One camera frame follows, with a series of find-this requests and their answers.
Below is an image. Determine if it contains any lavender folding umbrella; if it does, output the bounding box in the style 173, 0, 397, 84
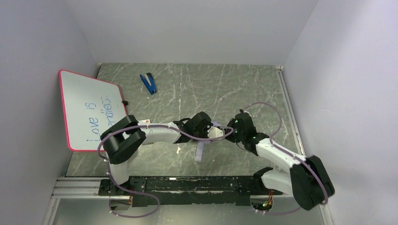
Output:
194, 121, 225, 162

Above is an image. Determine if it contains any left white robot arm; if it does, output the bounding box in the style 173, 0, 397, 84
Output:
100, 112, 224, 185

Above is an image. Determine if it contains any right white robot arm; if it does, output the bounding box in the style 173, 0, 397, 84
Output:
226, 112, 335, 210

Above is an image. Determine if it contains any small beige box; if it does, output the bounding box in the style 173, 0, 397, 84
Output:
138, 119, 151, 127

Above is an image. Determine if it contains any blue stapler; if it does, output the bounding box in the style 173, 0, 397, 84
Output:
140, 73, 157, 95

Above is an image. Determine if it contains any pink framed whiteboard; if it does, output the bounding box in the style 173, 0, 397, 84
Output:
59, 70, 127, 151

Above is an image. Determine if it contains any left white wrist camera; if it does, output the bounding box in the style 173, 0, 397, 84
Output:
207, 126, 224, 140

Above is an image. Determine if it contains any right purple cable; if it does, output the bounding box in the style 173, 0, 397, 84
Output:
242, 102, 329, 216

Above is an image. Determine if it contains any purple cable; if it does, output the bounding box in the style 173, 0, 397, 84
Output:
242, 102, 329, 216
97, 123, 234, 218

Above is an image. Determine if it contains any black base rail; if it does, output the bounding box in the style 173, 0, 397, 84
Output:
98, 176, 281, 207

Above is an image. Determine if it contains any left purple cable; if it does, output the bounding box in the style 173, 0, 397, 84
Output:
97, 123, 234, 218

